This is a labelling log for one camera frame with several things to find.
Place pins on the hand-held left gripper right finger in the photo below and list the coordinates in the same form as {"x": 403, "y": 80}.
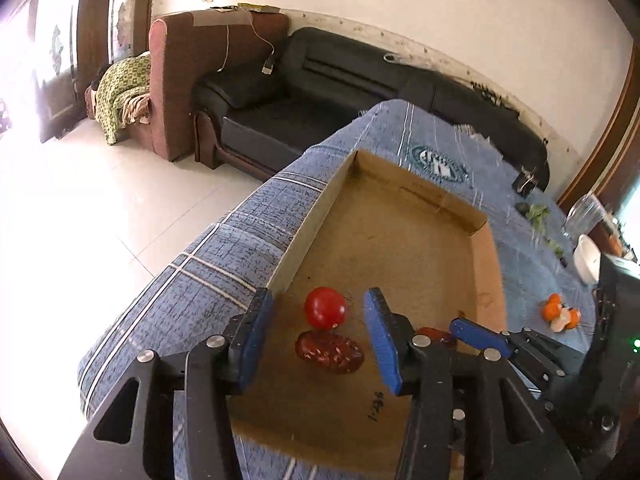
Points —
{"x": 382, "y": 340}

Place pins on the green leaves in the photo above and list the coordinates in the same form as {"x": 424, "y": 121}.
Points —
{"x": 537, "y": 212}

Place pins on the brown armchair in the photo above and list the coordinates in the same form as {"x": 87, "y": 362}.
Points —
{"x": 170, "y": 85}

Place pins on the large glossy red date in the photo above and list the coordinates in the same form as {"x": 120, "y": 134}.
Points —
{"x": 436, "y": 334}

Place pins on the green patterned blanket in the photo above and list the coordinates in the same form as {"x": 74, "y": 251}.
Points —
{"x": 122, "y": 85}

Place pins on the blue plaid cloth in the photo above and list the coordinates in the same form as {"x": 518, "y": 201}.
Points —
{"x": 210, "y": 260}

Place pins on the wrinkled red date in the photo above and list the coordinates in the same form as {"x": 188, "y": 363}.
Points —
{"x": 327, "y": 352}

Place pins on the red tomato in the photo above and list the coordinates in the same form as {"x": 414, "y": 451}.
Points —
{"x": 324, "y": 307}

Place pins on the wooden door frame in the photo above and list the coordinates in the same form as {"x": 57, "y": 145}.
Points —
{"x": 615, "y": 145}

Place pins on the black leather sofa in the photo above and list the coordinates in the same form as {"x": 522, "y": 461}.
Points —
{"x": 320, "y": 85}

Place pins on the shallow cardboard tray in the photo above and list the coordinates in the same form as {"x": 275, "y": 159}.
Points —
{"x": 390, "y": 240}

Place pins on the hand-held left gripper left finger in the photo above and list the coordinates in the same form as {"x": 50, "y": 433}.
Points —
{"x": 255, "y": 340}

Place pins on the white bowl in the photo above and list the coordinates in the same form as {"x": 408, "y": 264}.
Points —
{"x": 587, "y": 260}

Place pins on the wooden glass door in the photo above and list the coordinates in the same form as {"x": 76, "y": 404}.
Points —
{"x": 57, "y": 60}

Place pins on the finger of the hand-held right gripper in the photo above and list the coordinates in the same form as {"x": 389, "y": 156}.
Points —
{"x": 477, "y": 335}

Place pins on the wooden glass door panel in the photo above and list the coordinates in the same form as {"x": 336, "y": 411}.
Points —
{"x": 122, "y": 10}

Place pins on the flat yellow book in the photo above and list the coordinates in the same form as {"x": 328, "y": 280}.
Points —
{"x": 257, "y": 7}

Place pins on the clear glass jar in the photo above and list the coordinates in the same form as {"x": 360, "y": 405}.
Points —
{"x": 582, "y": 215}

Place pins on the small black clip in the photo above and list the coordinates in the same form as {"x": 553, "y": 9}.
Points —
{"x": 525, "y": 181}

